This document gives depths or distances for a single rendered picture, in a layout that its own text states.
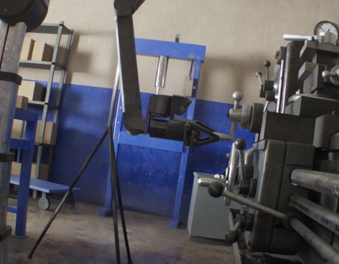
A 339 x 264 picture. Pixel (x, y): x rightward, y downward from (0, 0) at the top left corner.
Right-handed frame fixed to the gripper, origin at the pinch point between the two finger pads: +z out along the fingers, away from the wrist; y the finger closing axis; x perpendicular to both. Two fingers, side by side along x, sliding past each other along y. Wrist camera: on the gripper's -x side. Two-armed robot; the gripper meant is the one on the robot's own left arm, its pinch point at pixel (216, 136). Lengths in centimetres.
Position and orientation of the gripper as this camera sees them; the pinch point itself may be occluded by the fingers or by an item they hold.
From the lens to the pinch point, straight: 142.5
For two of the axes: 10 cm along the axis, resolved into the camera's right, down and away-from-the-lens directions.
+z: 9.9, 1.4, -0.9
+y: 1.1, -1.5, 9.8
